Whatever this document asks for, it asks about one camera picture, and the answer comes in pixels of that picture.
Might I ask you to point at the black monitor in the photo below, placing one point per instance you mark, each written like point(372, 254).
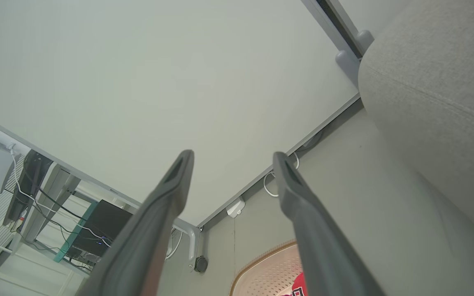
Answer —
point(31, 176)

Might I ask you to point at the grey fabric sofa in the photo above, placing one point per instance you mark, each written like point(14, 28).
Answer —
point(434, 102)

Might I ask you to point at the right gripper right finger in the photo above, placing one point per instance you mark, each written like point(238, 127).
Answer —
point(315, 238)

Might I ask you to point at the grey partition foot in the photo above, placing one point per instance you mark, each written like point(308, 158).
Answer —
point(346, 61)

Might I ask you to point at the white wall adapter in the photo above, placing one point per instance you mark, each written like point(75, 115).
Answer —
point(235, 207)

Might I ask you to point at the grey desk leg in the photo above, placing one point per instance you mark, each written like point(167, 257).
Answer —
point(52, 193)

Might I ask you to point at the teal desk bar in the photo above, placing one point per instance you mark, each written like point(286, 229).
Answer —
point(74, 234)

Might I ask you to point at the red basketball jersey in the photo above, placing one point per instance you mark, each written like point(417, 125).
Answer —
point(298, 287)

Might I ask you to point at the black computer tower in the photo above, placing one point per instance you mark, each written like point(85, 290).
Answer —
point(101, 226)

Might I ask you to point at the white perforated laundry basket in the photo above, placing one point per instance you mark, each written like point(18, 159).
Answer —
point(261, 275)

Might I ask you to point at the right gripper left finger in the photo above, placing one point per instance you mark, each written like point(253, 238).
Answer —
point(154, 230)

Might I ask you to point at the white desk leg frame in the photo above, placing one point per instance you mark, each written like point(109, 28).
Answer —
point(191, 234)

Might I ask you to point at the black caster wheel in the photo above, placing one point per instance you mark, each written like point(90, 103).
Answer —
point(200, 264)

